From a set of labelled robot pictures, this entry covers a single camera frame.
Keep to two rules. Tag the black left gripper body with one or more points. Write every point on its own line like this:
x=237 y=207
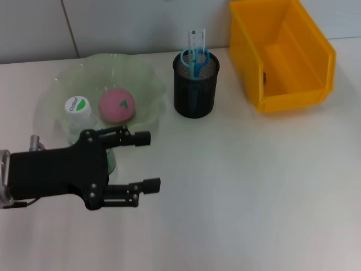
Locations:
x=56 y=175

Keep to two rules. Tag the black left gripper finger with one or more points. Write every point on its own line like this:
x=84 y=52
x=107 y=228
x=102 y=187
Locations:
x=152 y=185
x=142 y=139

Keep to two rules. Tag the pink peach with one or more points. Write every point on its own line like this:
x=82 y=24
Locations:
x=112 y=108

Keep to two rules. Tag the clear water bottle green label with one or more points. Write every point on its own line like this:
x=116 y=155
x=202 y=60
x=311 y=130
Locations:
x=77 y=107

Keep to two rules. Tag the blue scissors with blade cover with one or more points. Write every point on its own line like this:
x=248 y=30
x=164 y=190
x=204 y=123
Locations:
x=196 y=69

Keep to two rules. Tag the transparent plastic ruler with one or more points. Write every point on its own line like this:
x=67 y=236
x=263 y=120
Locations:
x=197 y=39

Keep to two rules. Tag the black mesh pen cup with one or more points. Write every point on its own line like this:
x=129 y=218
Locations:
x=194 y=98

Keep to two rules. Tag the green glass fruit plate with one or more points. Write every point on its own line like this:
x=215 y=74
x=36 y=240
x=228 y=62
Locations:
x=70 y=82

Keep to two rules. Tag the yellow plastic storage bin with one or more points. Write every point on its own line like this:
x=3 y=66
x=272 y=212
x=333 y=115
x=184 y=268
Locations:
x=296 y=70

